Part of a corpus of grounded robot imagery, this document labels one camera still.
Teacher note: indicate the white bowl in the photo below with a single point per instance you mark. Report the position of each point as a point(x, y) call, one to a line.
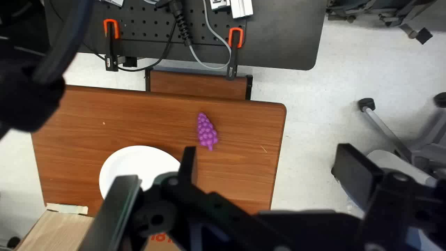
point(133, 167)

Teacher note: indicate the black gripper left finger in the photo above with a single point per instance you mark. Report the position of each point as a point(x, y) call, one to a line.
point(113, 209)

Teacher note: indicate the black perforated breadboard table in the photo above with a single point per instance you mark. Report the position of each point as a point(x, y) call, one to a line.
point(278, 36)

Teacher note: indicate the black office chair base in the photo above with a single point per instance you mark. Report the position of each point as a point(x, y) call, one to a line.
point(384, 127)

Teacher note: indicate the white tape strip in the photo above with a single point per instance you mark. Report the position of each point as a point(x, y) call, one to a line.
point(64, 208)

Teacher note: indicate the large cardboard box orange print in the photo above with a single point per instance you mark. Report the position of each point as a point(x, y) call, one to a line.
point(157, 244)

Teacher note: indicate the purple plastic grapes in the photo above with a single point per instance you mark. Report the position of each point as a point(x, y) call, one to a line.
point(206, 132)

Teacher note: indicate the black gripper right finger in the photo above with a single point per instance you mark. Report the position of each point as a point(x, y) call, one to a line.
point(356, 171)

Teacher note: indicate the orange black bar clamp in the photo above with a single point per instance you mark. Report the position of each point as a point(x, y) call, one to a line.
point(235, 36)
point(111, 28)

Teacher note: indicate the light wood board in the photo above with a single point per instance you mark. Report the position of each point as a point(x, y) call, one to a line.
point(50, 230)

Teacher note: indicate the black chair base with casters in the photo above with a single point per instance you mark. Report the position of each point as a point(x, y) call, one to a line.
point(422, 35)

